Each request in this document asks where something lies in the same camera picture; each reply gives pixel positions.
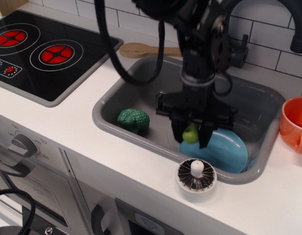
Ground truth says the black braided cable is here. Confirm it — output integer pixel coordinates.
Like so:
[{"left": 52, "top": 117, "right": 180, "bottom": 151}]
[{"left": 93, "top": 0, "right": 166, "bottom": 86}]

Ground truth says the orange plastic cup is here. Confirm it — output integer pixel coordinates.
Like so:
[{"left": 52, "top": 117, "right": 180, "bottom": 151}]
[{"left": 279, "top": 96, "right": 302, "bottom": 155}]

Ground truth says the green toy broccoli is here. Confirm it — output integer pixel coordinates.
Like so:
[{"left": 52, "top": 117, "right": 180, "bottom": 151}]
[{"left": 117, "top": 109, "right": 150, "bottom": 134}]

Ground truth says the black toy faucet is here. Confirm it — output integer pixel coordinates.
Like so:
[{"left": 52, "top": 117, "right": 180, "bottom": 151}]
[{"left": 221, "top": 0, "right": 302, "bottom": 74}]

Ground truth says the white brown toy mushroom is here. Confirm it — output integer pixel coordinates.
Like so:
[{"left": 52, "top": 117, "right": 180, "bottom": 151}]
[{"left": 175, "top": 158, "right": 217, "bottom": 197}]

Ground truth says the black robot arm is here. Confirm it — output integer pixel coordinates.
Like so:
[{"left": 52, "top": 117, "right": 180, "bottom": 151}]
[{"left": 136, "top": 0, "right": 236, "bottom": 148}]

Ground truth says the green handled grey spatula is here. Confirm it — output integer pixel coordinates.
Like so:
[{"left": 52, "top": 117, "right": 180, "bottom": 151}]
[{"left": 182, "top": 122, "right": 199, "bottom": 143}]

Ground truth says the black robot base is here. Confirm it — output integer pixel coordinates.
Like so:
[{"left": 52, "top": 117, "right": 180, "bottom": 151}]
[{"left": 0, "top": 188, "right": 70, "bottom": 235}]

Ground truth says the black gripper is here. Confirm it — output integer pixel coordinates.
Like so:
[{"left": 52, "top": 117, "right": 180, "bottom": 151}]
[{"left": 156, "top": 85, "right": 237, "bottom": 148}]

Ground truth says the grey oven door handle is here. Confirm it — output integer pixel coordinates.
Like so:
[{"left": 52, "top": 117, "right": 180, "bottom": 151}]
[{"left": 0, "top": 148, "right": 35, "bottom": 178}]

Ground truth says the black toy stove top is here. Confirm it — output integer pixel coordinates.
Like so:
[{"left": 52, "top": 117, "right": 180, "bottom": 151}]
[{"left": 0, "top": 10, "right": 109, "bottom": 107}]

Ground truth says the grey oven knob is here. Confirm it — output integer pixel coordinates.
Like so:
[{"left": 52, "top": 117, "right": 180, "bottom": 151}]
[{"left": 7, "top": 134, "right": 37, "bottom": 158}]

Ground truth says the grey plastic sink basin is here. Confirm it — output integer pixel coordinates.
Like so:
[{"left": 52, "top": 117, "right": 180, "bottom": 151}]
[{"left": 92, "top": 57, "right": 284, "bottom": 185}]

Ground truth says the blue plastic plate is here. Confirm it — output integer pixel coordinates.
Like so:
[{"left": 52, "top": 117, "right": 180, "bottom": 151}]
[{"left": 179, "top": 128, "right": 248, "bottom": 173}]

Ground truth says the wooden spoon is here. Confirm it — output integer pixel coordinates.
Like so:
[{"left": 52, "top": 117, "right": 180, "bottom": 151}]
[{"left": 119, "top": 43, "right": 182, "bottom": 59}]

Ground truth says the black cabinet handle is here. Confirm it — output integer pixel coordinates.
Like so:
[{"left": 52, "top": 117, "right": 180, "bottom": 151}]
[{"left": 91, "top": 205, "right": 111, "bottom": 235}]

